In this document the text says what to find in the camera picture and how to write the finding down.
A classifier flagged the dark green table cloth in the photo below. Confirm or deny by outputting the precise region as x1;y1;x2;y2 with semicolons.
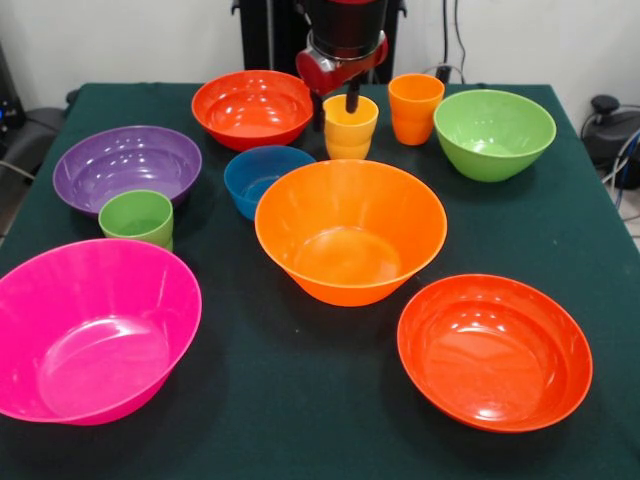
0;82;640;480

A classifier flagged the blue plastic bowl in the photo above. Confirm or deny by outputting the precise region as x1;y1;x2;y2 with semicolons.
223;145;317;222

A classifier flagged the orange plastic bowl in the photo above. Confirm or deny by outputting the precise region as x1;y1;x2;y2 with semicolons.
254;159;449;308

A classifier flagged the green plastic bowl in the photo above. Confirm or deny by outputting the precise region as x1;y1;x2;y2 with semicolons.
432;89;558;183

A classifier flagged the orange plastic cup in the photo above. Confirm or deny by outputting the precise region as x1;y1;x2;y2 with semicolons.
387;73;446;147

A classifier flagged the red plastic bowl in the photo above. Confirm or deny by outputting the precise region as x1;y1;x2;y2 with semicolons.
396;273;594;433
191;69;319;153

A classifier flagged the purple plastic bowl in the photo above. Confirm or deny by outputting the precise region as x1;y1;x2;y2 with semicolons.
52;125;203;217

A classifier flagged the black computer tower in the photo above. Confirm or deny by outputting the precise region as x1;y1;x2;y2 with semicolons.
0;39;26;146

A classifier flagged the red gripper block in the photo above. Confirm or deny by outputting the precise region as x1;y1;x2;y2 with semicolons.
295;32;390;133

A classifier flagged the blue cable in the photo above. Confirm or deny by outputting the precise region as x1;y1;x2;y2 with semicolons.
612;127;640;191

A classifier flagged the pink plastic bowl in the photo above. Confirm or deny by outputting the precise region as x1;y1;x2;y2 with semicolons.
0;238;204;427

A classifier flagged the grey cable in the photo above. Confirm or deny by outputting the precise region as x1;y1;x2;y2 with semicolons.
0;158;37;182

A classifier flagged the black hanging cable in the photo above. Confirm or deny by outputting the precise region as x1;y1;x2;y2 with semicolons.
434;0;470;84

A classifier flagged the yellow plastic cup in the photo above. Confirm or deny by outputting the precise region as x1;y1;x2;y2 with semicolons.
322;94;380;161

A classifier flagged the green plastic cup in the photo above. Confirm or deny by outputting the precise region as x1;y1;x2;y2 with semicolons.
98;189;175;253

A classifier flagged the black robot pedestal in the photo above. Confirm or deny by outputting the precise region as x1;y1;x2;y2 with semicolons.
232;0;401;85

